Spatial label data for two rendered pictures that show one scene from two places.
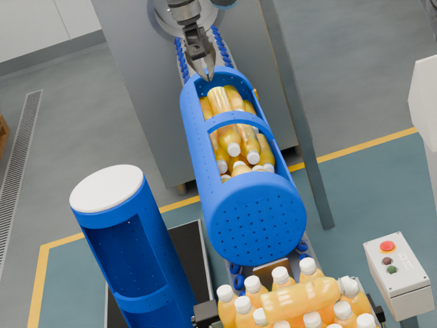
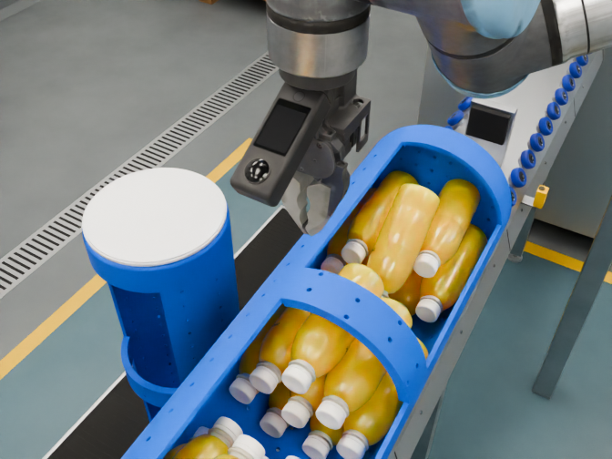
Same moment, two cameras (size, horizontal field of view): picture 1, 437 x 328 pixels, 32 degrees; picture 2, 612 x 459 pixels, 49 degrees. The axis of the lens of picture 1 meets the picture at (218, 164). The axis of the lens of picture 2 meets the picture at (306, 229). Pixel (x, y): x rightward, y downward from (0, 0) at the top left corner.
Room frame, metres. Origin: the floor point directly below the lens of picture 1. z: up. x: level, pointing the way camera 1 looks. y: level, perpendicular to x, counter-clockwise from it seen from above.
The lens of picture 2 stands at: (1.66, -0.31, 1.92)
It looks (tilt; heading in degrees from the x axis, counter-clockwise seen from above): 44 degrees down; 28
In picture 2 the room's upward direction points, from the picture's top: straight up
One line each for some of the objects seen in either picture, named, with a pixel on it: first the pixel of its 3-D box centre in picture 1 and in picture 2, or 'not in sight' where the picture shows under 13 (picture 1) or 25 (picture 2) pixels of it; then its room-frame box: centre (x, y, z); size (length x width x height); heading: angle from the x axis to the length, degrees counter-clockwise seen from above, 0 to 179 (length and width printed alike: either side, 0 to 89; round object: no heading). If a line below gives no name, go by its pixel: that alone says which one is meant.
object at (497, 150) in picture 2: not in sight; (486, 134); (2.98, -0.09, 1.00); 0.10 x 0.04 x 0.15; 88
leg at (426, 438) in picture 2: not in sight; (430, 405); (2.69, -0.15, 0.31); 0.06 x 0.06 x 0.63; 88
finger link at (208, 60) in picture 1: (209, 64); (330, 198); (2.16, -0.07, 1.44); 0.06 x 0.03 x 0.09; 178
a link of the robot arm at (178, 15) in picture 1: (184, 9); (314, 35); (2.16, -0.06, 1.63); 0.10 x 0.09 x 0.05; 88
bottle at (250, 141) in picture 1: (248, 142); (364, 359); (2.21, -0.11, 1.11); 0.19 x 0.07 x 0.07; 178
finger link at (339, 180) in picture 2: (207, 52); (325, 178); (2.14, -0.08, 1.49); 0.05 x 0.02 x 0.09; 88
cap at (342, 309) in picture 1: (343, 310); not in sight; (1.33, -0.16, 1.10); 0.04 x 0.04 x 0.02
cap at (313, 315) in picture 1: (312, 320); not in sight; (1.33, -0.08, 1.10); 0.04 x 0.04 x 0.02
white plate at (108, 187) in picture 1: (106, 187); (155, 213); (2.39, 0.40, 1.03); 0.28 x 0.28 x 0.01
